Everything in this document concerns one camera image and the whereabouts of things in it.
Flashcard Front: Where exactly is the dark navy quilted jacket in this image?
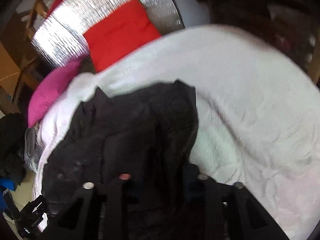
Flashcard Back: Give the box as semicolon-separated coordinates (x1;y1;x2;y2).
41;80;199;216

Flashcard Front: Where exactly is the silver foil insulation board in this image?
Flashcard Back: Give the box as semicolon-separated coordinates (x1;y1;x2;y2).
31;0;184;68

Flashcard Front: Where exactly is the blue jacket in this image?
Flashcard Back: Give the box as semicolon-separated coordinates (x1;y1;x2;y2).
1;177;19;215

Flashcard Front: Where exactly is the black coat pile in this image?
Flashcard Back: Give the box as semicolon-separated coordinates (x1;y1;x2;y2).
0;113;27;185

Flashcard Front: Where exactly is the wooden side table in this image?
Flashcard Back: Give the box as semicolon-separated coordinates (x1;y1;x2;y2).
175;0;320;86

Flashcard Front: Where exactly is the red pillow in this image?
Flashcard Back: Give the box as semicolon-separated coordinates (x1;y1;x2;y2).
84;0;161;73

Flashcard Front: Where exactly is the grey garment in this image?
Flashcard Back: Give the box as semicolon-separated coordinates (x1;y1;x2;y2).
23;127;44;173

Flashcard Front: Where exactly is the white bed blanket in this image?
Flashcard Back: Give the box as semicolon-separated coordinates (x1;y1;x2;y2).
33;25;319;239

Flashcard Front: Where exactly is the pink pillow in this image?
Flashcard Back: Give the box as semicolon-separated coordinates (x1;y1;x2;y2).
28;59;81;128

